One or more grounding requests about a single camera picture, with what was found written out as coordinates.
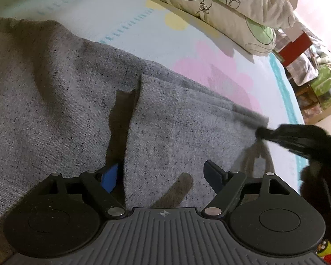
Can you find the red board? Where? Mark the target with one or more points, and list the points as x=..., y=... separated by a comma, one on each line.
x=293, y=48

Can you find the grey pants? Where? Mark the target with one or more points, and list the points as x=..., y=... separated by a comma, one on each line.
x=58, y=102

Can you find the green box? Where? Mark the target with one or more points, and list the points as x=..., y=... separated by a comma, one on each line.
x=327, y=88

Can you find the person's right forearm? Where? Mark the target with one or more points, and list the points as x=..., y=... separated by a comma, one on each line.
x=325, y=198

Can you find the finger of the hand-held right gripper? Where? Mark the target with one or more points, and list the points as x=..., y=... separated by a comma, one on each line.
x=269, y=134

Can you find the checked cloth pile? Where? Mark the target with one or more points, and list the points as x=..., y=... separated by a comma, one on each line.
x=303, y=67

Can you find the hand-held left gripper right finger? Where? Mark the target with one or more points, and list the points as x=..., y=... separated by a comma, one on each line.
x=213, y=175

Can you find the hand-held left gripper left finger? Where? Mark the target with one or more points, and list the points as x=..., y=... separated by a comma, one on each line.
x=110, y=178

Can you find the wooden side table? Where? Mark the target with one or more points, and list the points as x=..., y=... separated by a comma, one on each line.
x=320, y=116

